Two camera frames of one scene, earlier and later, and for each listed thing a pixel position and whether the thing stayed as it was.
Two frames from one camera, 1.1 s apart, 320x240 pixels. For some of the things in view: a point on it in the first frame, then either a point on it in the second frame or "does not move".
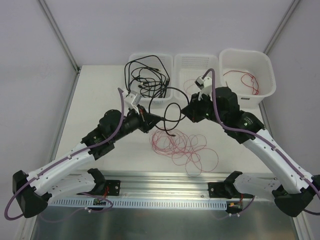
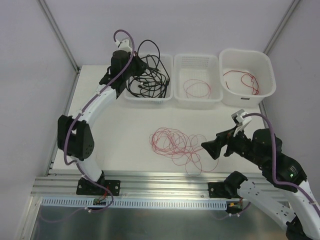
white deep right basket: x=249 y=73 does not move
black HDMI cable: x=164 y=118 to x=168 y=78
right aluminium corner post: x=292 y=7 does not move
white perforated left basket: x=150 y=75 does not move
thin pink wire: x=189 y=150 does not move
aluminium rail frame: x=88 y=204 does not move
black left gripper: x=145 y=119 to x=139 y=66
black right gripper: x=196 y=110 to x=227 y=141
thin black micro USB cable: x=143 y=79 to x=158 y=67
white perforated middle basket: x=187 y=68 does not move
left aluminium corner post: x=59 y=33 does not move
